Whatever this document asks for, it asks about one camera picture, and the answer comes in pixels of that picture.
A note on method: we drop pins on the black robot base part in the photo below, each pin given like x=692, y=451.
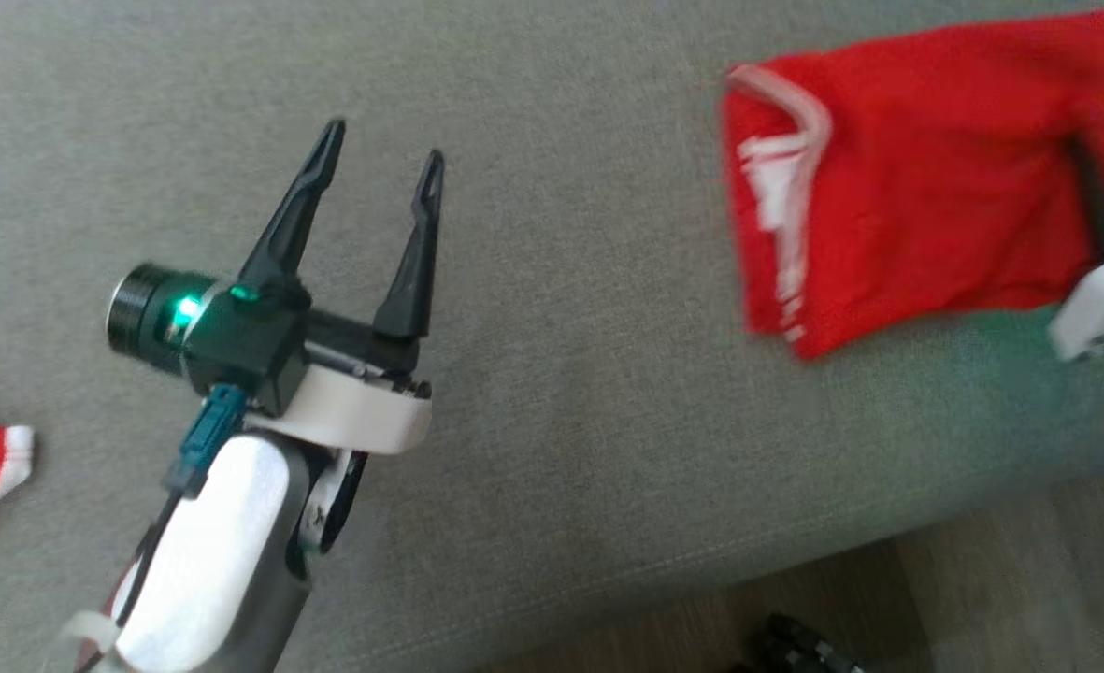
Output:
x=795, y=650

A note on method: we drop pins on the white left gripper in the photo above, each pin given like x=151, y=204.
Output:
x=365, y=411

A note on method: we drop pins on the wide grey sofa ottoman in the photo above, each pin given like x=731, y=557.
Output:
x=561, y=421

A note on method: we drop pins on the red basketball jersey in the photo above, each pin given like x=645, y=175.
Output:
x=925, y=187

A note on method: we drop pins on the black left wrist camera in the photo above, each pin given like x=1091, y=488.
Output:
x=224, y=346

